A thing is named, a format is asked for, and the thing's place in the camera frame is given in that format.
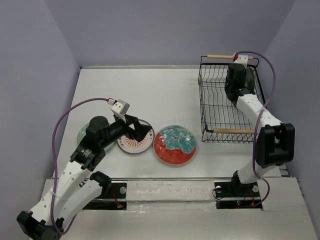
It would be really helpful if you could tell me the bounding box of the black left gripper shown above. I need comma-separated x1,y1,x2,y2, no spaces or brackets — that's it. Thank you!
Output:
100,113,152,149

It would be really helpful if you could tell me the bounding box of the dark teal blossom plate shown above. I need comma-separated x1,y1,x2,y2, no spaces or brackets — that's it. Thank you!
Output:
245,66,255,94

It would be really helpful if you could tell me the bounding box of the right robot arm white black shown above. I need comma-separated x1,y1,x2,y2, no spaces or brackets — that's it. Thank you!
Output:
225,63,295,196

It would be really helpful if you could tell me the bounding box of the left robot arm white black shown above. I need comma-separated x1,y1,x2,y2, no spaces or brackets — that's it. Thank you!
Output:
16,115,152,240

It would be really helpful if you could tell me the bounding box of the white sunburst pattern plate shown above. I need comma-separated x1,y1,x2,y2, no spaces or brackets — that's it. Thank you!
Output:
116,128,155,155

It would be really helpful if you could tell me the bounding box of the red teal floral plate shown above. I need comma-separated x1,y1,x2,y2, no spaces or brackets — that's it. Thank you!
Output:
153,125,197,166

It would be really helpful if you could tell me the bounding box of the light green flower plate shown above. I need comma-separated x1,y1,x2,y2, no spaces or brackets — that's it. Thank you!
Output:
76,123,115,153

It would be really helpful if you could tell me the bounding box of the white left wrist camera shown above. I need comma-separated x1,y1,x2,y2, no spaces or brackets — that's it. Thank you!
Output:
110,99,130,122

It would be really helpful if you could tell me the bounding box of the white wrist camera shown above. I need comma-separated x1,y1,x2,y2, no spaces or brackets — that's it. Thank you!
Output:
110,99,130,122
233,53,249,68

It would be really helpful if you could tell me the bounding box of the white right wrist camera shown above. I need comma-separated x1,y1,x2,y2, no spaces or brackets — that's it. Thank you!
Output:
233,53,249,68

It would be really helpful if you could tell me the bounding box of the black wire dish rack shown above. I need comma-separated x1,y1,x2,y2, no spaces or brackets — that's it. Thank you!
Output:
197,55,255,143

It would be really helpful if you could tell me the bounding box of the metal table rail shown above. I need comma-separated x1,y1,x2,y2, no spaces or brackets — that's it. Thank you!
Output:
111,176,294,181

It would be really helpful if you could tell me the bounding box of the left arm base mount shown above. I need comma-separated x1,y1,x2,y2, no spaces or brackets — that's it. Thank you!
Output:
83,181,127,211

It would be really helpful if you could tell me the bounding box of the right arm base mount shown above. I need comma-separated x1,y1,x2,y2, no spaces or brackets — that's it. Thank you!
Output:
212,181,263,210

